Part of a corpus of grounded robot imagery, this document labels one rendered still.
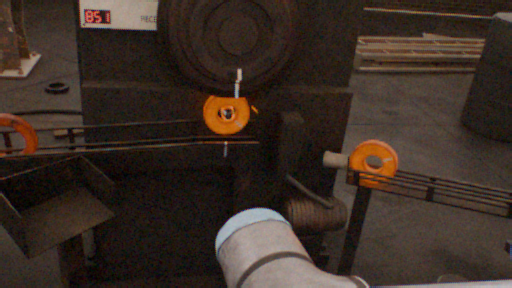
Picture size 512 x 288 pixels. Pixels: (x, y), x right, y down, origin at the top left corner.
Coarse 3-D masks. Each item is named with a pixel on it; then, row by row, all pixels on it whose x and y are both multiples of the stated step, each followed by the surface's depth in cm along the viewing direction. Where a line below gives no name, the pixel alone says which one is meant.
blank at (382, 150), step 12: (360, 144) 160; (372, 144) 156; (384, 144) 156; (360, 156) 160; (384, 156) 156; (396, 156) 157; (360, 168) 162; (372, 168) 163; (384, 168) 158; (396, 168) 156
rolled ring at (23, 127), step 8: (0, 120) 144; (8, 120) 145; (16, 120) 145; (24, 120) 148; (16, 128) 146; (24, 128) 147; (32, 128) 150; (24, 136) 148; (32, 136) 149; (32, 144) 150; (24, 152) 151; (32, 152) 151
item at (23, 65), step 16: (0, 0) 355; (16, 0) 384; (0, 16) 360; (16, 16) 390; (0, 32) 366; (16, 32) 396; (0, 48) 372; (16, 48) 374; (0, 64) 371; (16, 64) 380; (32, 64) 399
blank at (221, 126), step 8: (208, 104) 155; (216, 104) 155; (224, 104) 156; (232, 104) 157; (240, 104) 157; (208, 112) 156; (216, 112) 157; (240, 112) 159; (248, 112) 159; (208, 120) 158; (216, 120) 158; (224, 120) 161; (232, 120) 160; (240, 120) 160; (216, 128) 160; (224, 128) 160; (232, 128) 161; (240, 128) 162
